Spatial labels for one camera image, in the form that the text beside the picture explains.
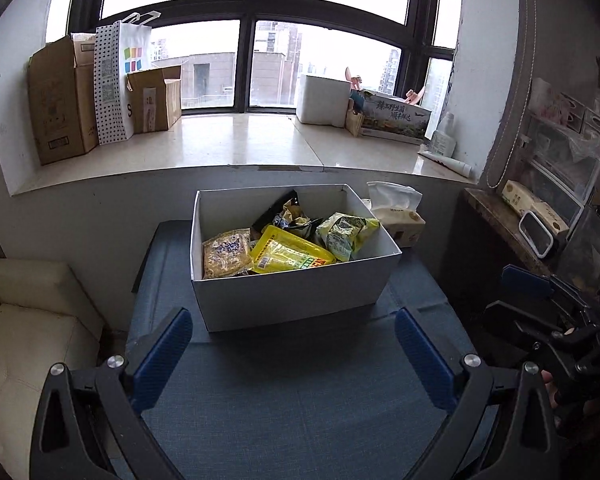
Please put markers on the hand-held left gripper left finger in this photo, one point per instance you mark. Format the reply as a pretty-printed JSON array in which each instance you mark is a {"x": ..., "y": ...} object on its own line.
[{"x": 162, "y": 355}]

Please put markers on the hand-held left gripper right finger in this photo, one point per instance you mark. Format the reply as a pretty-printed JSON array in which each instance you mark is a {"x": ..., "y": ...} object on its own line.
[{"x": 425, "y": 355}]

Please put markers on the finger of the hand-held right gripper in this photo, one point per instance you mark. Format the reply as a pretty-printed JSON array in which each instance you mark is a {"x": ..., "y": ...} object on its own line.
[
  {"x": 525, "y": 280},
  {"x": 520, "y": 325}
]

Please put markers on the round yellow cookie packet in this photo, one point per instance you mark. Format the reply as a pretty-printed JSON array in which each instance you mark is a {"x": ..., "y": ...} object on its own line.
[{"x": 225, "y": 255}]

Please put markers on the white cardboard box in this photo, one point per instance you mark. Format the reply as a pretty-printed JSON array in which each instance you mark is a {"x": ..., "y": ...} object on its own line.
[{"x": 290, "y": 300}]

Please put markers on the black yellow snack packet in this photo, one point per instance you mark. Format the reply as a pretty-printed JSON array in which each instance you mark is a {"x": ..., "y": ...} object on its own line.
[{"x": 270, "y": 215}]

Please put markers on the person's right hand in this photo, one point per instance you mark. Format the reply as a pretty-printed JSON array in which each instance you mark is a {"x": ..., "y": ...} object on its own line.
[{"x": 548, "y": 380}]

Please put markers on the wooden side table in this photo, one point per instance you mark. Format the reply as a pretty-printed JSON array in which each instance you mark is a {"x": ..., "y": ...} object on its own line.
[{"x": 490, "y": 215}]

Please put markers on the beige small carton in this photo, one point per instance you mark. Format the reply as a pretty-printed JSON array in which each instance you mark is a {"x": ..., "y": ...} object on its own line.
[{"x": 522, "y": 200}]

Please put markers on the clear plastic drawer organizer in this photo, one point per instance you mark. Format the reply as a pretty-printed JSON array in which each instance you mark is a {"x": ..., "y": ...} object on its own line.
[{"x": 560, "y": 160}]

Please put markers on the tissue box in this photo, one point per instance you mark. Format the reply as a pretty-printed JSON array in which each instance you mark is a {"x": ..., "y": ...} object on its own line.
[{"x": 402, "y": 225}]

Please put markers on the cream leather sofa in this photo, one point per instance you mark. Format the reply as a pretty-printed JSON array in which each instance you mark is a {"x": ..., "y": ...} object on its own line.
[{"x": 30, "y": 340}]

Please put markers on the white tube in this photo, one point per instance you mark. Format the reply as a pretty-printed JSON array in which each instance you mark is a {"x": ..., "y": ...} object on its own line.
[{"x": 450, "y": 162}]

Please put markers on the green white snack packet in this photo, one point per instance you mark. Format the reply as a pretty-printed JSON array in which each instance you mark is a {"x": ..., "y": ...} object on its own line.
[{"x": 345, "y": 237}]

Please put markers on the white plastic bottle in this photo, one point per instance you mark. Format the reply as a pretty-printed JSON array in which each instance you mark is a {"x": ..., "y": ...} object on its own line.
[{"x": 444, "y": 142}]

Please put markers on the floral tissue pack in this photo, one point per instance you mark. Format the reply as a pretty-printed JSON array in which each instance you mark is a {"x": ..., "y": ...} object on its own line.
[{"x": 542, "y": 97}]

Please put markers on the long printed carton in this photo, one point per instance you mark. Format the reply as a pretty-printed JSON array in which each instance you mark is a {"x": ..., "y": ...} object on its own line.
[{"x": 392, "y": 117}]

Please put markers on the pink plastic toy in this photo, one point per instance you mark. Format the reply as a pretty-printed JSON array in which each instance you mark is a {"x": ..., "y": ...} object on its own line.
[
  {"x": 416, "y": 96},
  {"x": 352, "y": 80}
]

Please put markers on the white stone window sill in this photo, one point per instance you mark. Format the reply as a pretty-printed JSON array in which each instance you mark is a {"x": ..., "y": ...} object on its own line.
[{"x": 230, "y": 140}]

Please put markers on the small open cardboard box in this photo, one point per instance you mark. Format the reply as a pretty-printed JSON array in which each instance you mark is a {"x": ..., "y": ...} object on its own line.
[{"x": 150, "y": 105}]

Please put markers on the polka dot paper bag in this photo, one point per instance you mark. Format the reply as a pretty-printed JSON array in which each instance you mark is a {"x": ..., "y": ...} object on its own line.
[{"x": 110, "y": 95}]

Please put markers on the large brown cardboard box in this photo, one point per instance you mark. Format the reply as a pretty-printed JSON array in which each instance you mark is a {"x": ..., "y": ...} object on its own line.
[{"x": 55, "y": 105}]

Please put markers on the white foam box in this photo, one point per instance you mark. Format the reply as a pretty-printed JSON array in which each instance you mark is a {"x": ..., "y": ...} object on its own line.
[{"x": 320, "y": 100}]

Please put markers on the narrow brown cardboard box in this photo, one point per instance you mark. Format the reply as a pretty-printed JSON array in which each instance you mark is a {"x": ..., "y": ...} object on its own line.
[{"x": 85, "y": 55}]

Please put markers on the black window frame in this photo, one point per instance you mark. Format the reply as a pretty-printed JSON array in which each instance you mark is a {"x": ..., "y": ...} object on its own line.
[{"x": 245, "y": 60}]

